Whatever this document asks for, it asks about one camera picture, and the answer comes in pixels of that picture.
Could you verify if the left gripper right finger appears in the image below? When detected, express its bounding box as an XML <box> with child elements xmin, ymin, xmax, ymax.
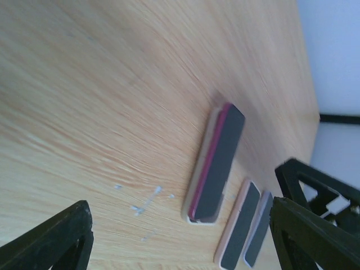
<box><xmin>269</xmin><ymin>197</ymin><xmax>359</xmax><ymax>269</ymax></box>

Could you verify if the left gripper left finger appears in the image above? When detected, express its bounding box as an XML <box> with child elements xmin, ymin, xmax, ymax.
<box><xmin>1</xmin><ymin>200</ymin><xmax>93</xmax><ymax>269</ymax></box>

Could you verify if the purple phone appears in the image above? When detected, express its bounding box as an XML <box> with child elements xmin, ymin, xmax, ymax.
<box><xmin>188</xmin><ymin>102</ymin><xmax>245</xmax><ymax>223</ymax></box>

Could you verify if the black screen phone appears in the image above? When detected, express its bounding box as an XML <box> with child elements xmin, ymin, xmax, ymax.
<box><xmin>220</xmin><ymin>182</ymin><xmax>260</xmax><ymax>269</ymax></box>

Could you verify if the beige phone case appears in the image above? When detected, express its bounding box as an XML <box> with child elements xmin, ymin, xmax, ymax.
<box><xmin>181</xmin><ymin>107</ymin><xmax>222</xmax><ymax>225</ymax></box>

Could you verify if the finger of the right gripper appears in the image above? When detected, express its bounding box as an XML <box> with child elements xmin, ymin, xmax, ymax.
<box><xmin>275</xmin><ymin>158</ymin><xmax>359</xmax><ymax>225</ymax></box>

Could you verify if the pink phone case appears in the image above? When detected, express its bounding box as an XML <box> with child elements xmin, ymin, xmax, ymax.
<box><xmin>214</xmin><ymin>179</ymin><xmax>252</xmax><ymax>269</ymax></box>

